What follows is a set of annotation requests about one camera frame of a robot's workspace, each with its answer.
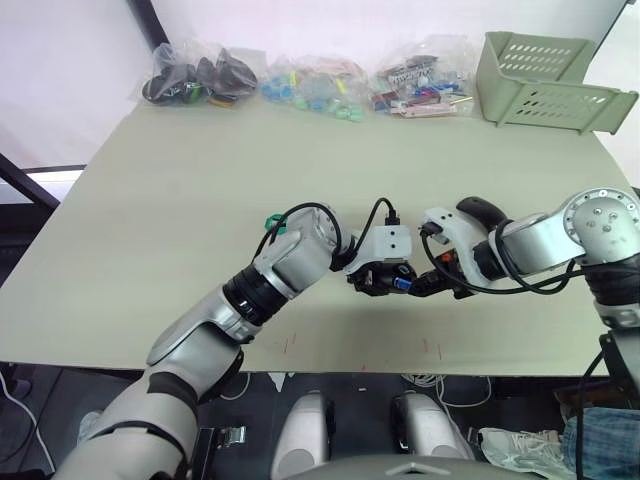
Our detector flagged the black hanging cable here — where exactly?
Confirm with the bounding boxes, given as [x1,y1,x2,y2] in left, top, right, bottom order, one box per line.
[573,349,609,480]

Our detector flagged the black metal bracket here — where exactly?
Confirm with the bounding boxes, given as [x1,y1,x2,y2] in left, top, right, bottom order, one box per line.
[598,329,640,406]

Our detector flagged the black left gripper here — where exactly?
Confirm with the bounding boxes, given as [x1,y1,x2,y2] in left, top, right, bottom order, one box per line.
[349,261,420,297]

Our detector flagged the plastic bag of black parts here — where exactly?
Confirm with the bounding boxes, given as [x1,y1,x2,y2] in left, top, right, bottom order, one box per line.
[138,39,260,110]

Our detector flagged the pale green plastic basket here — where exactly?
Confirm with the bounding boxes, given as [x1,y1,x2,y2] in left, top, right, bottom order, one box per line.
[473,30,640,137]

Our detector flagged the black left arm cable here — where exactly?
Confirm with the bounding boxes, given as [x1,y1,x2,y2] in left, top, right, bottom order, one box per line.
[257,198,404,261]

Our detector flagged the black metal frame bar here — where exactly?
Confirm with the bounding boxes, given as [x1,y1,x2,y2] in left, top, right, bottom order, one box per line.
[0,152,62,206]

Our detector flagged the small green ring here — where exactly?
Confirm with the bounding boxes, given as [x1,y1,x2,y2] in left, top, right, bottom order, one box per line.
[262,213,290,237]

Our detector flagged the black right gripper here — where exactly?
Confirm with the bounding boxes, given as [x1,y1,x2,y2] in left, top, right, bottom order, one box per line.
[409,248,477,302]

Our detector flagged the blue checked trouser leg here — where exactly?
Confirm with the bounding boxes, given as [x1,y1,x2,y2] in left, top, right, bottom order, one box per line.
[559,407,640,479]

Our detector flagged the silver robot right leg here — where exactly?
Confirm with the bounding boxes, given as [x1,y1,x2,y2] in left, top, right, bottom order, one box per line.
[389,391,475,462]

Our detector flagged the silver robot left leg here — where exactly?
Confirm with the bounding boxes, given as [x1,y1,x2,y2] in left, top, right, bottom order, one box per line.
[271,391,335,480]

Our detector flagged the white cable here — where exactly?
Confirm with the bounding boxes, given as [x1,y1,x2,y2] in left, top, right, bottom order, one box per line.
[0,369,54,474]
[402,372,494,408]

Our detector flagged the black metal frame post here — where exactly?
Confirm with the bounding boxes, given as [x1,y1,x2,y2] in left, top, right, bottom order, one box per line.
[124,0,171,55]

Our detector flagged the grey robot torso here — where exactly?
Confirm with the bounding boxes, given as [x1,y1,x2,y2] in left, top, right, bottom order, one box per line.
[282,462,506,480]

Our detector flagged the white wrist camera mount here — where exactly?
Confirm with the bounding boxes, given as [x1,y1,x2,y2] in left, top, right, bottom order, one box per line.
[418,205,485,290]
[344,224,414,275]

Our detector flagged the silver robot leg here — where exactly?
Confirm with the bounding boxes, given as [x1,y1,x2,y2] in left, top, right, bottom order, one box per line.
[271,391,335,480]
[389,391,475,462]

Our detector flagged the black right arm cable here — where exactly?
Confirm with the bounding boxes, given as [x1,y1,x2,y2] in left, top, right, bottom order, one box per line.
[418,222,591,297]

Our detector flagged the plastic bag of teal parts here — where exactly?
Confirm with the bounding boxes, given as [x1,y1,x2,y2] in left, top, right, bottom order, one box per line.
[258,53,370,125]

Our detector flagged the white shoe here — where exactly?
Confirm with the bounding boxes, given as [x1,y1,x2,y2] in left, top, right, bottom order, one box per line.
[478,426,569,472]

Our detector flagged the plastic bag of colourful parts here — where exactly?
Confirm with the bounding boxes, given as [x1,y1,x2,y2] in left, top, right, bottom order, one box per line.
[368,33,477,120]

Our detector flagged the black mouse cover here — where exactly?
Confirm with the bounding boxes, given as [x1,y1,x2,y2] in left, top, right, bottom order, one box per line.
[455,196,515,232]

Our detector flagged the chrome clamp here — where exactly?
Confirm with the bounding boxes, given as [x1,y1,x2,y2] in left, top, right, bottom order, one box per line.
[213,425,249,446]

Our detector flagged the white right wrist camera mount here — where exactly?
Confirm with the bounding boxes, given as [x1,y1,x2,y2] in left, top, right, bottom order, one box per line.
[418,205,485,290]

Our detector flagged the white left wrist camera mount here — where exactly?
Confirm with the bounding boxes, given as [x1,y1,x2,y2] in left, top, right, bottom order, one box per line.
[344,224,414,275]

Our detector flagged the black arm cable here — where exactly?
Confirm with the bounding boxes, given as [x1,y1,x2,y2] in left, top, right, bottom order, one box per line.
[418,222,591,297]
[257,198,404,261]

